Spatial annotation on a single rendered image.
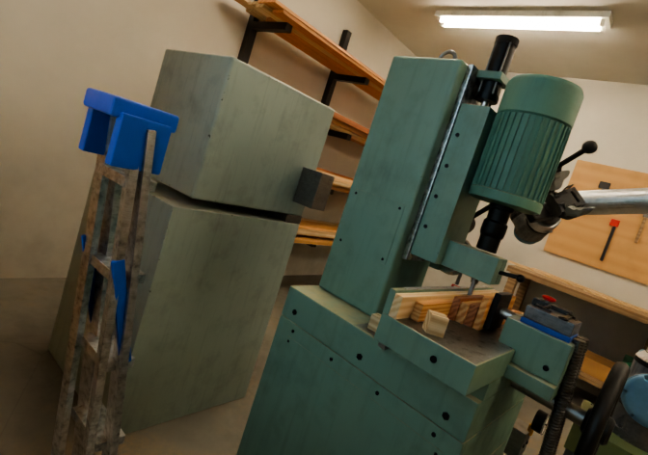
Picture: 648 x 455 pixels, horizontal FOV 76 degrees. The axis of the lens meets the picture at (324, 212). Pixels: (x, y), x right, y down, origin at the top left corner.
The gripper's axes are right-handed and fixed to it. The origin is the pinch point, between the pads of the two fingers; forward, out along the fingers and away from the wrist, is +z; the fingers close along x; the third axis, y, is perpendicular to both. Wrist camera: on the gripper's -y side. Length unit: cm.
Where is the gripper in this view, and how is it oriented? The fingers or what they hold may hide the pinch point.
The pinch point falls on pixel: (574, 186)
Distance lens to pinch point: 133.7
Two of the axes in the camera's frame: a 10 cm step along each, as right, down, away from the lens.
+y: 9.4, -3.1, 1.2
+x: 3.3, 8.5, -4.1
